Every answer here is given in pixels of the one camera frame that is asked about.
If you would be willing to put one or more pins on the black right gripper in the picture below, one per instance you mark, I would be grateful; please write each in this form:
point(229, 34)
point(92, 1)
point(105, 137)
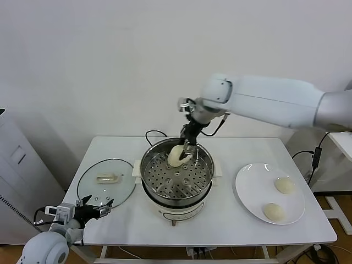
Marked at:
point(191, 132)

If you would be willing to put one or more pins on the white round plate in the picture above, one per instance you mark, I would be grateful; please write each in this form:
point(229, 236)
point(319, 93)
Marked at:
point(255, 198)

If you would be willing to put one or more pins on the white table frame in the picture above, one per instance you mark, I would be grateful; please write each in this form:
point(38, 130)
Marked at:
point(102, 251)

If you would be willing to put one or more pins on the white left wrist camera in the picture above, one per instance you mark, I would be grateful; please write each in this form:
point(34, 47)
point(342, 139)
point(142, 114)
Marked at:
point(64, 211)

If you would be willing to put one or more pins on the white steamed baozi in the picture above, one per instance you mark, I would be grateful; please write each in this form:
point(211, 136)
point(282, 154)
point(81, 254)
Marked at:
point(189, 159)
point(284, 185)
point(274, 212)
point(173, 158)

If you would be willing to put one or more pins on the white power strip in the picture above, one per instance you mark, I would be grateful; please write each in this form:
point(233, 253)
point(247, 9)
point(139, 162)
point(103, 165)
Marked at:
point(198, 252)

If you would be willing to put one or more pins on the white cabinet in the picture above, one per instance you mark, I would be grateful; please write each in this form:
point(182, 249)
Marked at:
point(16, 176)

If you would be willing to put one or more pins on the white electric cooker base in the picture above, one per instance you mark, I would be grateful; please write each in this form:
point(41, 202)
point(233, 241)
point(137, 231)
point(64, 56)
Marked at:
point(180, 215)

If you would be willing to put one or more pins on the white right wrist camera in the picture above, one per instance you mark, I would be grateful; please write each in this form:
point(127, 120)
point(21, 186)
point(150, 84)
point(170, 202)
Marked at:
point(184, 105)

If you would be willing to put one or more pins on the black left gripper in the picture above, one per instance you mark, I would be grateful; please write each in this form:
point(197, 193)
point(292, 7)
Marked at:
point(85, 214)

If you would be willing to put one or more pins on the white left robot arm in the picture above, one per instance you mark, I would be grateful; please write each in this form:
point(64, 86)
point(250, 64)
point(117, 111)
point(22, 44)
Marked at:
point(46, 248)

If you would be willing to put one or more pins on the black adapter box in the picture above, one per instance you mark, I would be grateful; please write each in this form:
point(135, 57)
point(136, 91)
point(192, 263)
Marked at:
point(316, 157)

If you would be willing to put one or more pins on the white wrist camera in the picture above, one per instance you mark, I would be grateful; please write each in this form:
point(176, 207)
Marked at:
point(184, 105)
point(64, 211)

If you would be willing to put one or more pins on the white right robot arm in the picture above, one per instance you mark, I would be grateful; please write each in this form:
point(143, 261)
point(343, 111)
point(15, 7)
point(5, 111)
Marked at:
point(275, 99)

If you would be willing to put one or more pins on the perforated steel steamer basket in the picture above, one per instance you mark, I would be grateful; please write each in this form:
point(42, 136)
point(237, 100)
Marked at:
point(149, 165)

